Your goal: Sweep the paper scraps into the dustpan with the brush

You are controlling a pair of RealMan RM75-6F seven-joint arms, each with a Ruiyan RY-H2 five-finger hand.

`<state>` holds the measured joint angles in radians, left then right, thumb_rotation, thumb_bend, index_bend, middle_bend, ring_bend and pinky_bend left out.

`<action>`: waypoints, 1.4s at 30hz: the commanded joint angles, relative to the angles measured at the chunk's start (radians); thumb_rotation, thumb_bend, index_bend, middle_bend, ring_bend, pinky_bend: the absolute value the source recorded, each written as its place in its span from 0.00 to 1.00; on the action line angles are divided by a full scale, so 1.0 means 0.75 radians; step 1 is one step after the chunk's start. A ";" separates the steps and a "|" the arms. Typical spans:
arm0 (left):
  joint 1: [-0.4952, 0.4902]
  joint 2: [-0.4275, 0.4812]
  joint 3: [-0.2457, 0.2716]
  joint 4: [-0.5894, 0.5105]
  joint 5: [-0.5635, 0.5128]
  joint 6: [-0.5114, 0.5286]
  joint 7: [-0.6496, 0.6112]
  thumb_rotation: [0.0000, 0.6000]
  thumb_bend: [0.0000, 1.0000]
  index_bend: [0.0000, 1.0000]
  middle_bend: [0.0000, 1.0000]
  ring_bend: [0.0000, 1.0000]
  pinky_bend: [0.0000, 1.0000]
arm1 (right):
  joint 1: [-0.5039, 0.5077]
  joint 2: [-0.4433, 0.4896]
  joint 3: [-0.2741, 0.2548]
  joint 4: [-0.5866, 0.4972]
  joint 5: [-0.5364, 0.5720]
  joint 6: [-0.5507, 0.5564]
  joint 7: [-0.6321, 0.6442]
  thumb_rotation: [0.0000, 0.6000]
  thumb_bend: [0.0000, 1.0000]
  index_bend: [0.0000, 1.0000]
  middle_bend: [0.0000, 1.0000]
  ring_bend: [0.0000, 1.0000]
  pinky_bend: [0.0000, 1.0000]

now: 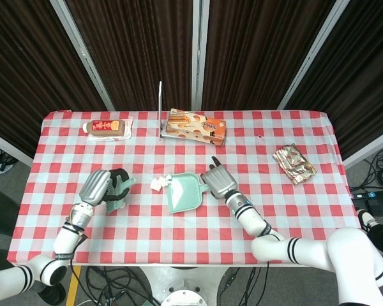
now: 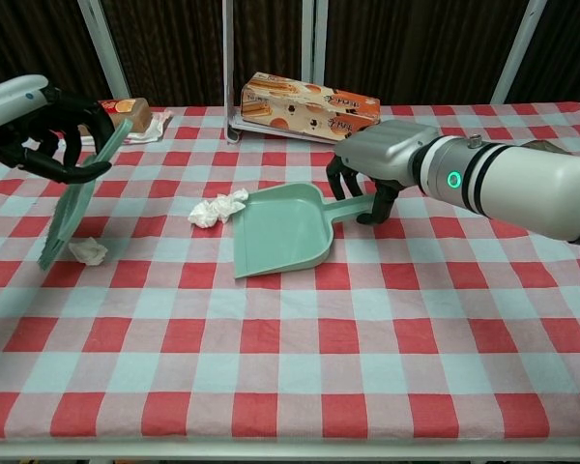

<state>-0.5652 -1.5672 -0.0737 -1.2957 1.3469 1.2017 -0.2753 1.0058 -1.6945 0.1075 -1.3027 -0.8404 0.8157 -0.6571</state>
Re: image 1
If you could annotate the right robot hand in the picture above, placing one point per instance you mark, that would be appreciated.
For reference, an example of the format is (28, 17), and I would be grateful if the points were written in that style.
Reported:
(220, 181)

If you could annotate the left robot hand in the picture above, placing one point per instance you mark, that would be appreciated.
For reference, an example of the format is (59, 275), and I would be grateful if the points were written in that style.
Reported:
(94, 188)

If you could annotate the green hand brush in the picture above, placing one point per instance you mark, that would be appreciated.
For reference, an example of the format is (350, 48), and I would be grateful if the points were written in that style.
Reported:
(115, 208)

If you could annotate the green plastic dustpan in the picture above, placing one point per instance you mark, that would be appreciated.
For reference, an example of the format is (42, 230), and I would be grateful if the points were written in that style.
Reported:
(185, 194)

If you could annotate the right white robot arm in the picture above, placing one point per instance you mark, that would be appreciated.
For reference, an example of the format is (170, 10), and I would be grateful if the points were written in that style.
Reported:
(252, 216)

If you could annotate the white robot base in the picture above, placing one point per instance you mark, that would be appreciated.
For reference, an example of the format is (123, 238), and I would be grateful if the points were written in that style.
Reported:
(182, 283)

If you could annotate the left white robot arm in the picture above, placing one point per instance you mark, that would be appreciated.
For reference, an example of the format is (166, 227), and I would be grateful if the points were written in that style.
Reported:
(65, 239)

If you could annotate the orange biscuit box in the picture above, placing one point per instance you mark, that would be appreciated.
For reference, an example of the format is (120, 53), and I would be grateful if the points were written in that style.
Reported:
(194, 127)

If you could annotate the gold foil snack packet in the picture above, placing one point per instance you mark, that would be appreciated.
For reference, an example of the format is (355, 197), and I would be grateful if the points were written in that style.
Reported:
(293, 164)

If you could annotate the white plastic packet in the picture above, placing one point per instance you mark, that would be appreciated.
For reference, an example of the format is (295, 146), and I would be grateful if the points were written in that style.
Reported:
(129, 127)

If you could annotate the red white checkered tablecloth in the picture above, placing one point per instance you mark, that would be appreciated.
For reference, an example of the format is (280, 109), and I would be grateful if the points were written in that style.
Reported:
(166, 236)

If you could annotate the white metal bookend stand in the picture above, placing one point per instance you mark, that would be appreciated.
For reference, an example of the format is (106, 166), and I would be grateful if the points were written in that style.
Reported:
(160, 108)

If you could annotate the white black sneaker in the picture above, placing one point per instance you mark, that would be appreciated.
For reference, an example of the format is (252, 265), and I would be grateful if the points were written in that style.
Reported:
(367, 220)

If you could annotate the grey aluminium frame post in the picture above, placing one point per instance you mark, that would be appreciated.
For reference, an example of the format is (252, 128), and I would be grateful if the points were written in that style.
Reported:
(312, 54)
(199, 54)
(83, 54)

